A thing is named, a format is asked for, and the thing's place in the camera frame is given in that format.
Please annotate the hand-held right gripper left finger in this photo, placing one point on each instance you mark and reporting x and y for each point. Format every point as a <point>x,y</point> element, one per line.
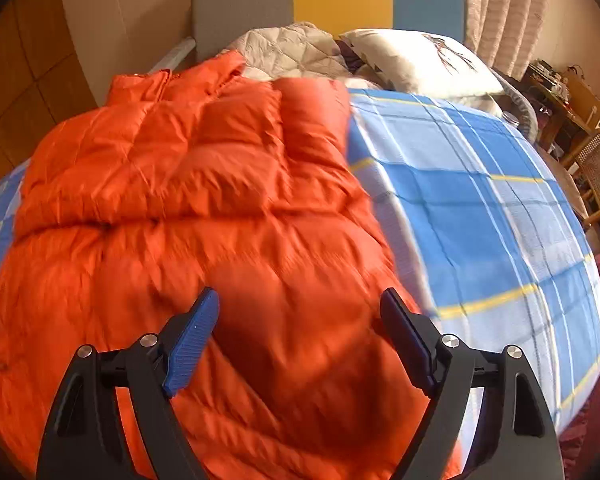
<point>192,345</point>

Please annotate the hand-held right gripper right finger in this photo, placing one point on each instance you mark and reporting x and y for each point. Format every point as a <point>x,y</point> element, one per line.
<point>405,332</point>

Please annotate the orange puffer jacket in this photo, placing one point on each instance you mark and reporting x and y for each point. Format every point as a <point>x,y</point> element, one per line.
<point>180,220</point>

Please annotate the blue plaid bed sheet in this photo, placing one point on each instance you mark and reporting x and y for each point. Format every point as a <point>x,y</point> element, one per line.
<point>485,230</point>

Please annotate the red cloth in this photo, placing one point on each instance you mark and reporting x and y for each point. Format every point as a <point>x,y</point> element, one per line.
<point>597,360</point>

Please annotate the white printed pillow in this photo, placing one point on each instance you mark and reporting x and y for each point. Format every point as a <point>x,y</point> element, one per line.
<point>425,62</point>

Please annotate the wooden side table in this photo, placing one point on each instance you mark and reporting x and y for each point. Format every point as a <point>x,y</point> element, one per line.
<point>562,97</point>

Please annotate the beige quilted blanket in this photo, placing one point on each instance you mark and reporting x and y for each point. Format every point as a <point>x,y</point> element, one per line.
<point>292,52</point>

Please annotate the pink striped curtain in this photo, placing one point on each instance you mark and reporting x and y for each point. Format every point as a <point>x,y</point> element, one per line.
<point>510,10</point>

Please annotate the multicolour padded headboard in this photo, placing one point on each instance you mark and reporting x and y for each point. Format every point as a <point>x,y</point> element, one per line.
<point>330,0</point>

